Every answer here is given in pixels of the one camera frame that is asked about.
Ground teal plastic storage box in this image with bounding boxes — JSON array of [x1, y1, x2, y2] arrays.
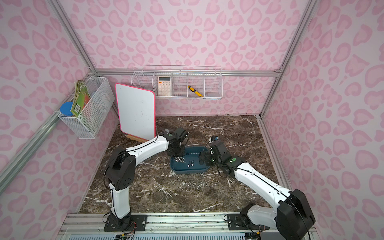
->
[[170, 146, 210, 174]]

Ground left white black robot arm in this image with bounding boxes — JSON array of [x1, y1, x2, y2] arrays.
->
[[104, 128, 189, 220]]

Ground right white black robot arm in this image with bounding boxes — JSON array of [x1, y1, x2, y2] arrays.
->
[[199, 136, 316, 240]]

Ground pile of silver wing nuts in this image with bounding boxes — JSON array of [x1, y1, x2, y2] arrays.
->
[[174, 156, 195, 168]]

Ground row of table wing nuts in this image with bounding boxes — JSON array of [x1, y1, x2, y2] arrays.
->
[[182, 182, 217, 188]]

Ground pink framed whiteboard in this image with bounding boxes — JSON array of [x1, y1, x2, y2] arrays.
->
[[115, 84, 156, 141]]

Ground white pink calculator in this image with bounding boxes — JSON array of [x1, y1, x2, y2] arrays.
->
[[158, 76, 172, 96]]

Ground green paper cards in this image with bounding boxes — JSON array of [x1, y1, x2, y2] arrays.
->
[[71, 80, 91, 117]]

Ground blue round lid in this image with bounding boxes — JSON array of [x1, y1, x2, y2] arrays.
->
[[60, 102, 74, 117]]

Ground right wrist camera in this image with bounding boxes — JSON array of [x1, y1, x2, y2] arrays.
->
[[209, 136, 219, 144]]

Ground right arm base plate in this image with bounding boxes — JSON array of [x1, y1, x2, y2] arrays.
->
[[223, 213, 270, 231]]

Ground white wire wall shelf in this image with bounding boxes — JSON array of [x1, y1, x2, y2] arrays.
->
[[131, 68, 224, 100]]

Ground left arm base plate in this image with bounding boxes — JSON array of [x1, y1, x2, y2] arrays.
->
[[104, 214, 148, 233]]

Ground white mesh wall basket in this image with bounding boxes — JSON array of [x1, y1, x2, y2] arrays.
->
[[59, 77, 115, 139]]

